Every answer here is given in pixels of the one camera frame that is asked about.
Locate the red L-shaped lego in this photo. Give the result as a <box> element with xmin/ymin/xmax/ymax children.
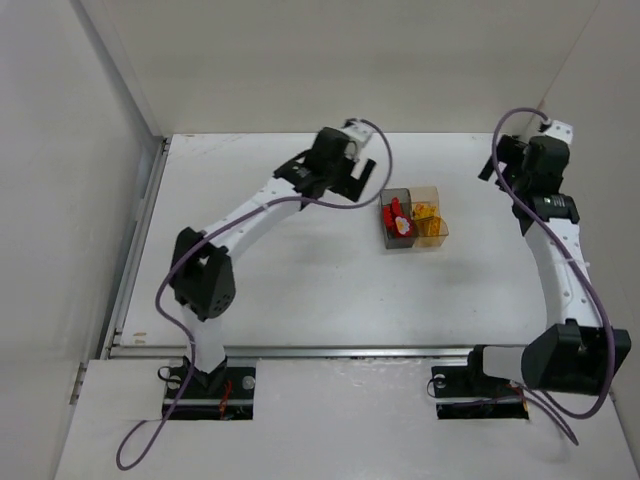
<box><xmin>382</xmin><ymin>206</ymin><xmax>395</xmax><ymax>230</ymax></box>

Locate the red cloud print lego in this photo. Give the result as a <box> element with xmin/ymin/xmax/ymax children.
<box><xmin>394</xmin><ymin>215</ymin><xmax>414</xmax><ymax>237</ymax></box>

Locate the yellow peacock lego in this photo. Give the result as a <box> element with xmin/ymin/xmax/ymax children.
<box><xmin>412</xmin><ymin>202</ymin><xmax>438</xmax><ymax>222</ymax></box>

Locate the yellow lego brick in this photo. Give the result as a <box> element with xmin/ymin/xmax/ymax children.
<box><xmin>415</xmin><ymin>216</ymin><xmax>442</xmax><ymax>238</ymax></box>

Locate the red rounded lego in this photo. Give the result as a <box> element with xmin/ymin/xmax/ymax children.
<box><xmin>390</xmin><ymin>197</ymin><xmax>404</xmax><ymax>216</ymax></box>

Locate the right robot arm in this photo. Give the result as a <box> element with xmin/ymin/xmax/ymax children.
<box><xmin>468</xmin><ymin>135</ymin><xmax>632</xmax><ymax>396</ymax></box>

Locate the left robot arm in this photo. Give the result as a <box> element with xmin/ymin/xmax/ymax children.
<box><xmin>169</xmin><ymin>119</ymin><xmax>376</xmax><ymax>385</ymax></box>

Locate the grey transparent container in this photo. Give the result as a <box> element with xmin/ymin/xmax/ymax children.
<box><xmin>379</xmin><ymin>188</ymin><xmax>418</xmax><ymax>250</ymax></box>

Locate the amber transparent container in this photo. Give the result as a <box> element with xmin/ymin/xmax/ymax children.
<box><xmin>409</xmin><ymin>186</ymin><xmax>449</xmax><ymax>249</ymax></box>

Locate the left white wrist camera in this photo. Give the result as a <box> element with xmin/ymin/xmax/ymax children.
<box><xmin>341</xmin><ymin>118</ymin><xmax>375</xmax><ymax>152</ymax></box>

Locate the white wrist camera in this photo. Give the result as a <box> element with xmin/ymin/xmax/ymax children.
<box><xmin>341</xmin><ymin>118</ymin><xmax>375</xmax><ymax>152</ymax></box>
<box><xmin>538</xmin><ymin>119</ymin><xmax>574</xmax><ymax>146</ymax></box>

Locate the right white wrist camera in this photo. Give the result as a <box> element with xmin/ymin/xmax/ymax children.
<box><xmin>538</xmin><ymin>119</ymin><xmax>574</xmax><ymax>146</ymax></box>

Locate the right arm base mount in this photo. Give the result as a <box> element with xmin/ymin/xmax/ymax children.
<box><xmin>428</xmin><ymin>365</ymin><xmax>529</xmax><ymax>420</ymax></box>

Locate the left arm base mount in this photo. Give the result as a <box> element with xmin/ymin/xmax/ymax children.
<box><xmin>169</xmin><ymin>362</ymin><xmax>257</xmax><ymax>421</ymax></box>

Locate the aluminium rail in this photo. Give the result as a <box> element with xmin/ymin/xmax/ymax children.
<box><xmin>106</xmin><ymin>345</ymin><xmax>472</xmax><ymax>359</ymax></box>

